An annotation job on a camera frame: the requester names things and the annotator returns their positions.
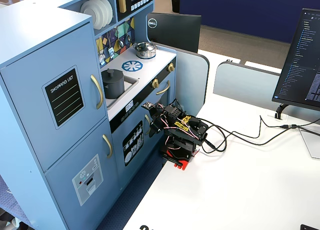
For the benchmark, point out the small wrist camera board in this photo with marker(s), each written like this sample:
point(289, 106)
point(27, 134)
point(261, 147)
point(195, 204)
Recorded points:
point(147, 105)

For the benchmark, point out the red robot base clamp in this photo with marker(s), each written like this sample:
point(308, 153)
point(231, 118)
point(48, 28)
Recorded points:
point(183, 163)

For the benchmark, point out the dark gray toy pot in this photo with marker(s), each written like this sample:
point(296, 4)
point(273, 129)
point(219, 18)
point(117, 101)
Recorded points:
point(113, 88)

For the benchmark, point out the hanging toy spatula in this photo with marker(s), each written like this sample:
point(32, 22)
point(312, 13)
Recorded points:
point(111, 52)

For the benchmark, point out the dark gray pot lid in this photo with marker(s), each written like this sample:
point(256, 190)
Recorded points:
point(112, 73)

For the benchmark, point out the black toy microwave door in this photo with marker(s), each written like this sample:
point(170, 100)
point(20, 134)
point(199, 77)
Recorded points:
point(140, 5)

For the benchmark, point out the hanging toy ladle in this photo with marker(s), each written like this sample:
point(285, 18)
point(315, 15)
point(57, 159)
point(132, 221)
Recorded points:
point(120, 43)

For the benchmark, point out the black trash bin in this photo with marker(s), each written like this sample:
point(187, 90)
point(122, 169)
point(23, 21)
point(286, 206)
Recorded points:
point(175, 1)

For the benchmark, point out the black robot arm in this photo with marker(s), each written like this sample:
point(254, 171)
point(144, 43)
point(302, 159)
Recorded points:
point(193, 130)

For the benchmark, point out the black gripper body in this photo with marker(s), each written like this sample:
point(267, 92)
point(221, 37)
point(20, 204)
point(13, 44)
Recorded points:
point(155, 125)

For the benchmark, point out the tall light blue desk divider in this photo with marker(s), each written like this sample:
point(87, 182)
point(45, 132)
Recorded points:
point(192, 77)

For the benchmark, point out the low light blue desk divider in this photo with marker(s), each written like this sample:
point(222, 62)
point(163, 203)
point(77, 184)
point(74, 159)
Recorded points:
point(245, 82)

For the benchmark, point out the white plate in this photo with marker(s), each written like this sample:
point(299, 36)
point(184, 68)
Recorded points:
point(90, 15)
point(110, 11)
point(104, 12)

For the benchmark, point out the black flat device corner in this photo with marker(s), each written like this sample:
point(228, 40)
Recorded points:
point(310, 227)

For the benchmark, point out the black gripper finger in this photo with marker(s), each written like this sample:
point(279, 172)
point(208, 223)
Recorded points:
point(152, 129)
point(160, 130)

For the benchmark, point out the dark blue office partition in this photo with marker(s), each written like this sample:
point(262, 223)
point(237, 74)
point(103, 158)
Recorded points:
point(250, 10)

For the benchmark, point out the monitor with lit screen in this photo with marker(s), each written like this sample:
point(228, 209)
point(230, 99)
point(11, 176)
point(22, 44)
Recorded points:
point(300, 60)

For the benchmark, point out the black Dell monitor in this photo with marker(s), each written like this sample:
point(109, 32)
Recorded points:
point(175, 31)

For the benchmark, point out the hanging toy spoon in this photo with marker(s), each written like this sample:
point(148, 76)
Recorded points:
point(128, 37)

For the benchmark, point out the silver toy pot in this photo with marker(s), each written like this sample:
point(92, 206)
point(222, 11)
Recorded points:
point(146, 53)

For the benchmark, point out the silver pot glass lid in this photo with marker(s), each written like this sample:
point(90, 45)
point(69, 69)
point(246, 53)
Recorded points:
point(143, 46)

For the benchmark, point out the hanging toy strainer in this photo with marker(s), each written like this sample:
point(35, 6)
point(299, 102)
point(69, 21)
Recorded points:
point(101, 57)

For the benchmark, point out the blue toy kitchen unit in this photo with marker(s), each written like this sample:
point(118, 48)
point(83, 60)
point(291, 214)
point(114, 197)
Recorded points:
point(37, 45)

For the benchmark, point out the gray monitor base plate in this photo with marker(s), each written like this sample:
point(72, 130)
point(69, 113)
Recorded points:
point(310, 142)

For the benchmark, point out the gold stove knob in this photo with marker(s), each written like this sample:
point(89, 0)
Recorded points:
point(171, 67)
point(155, 83)

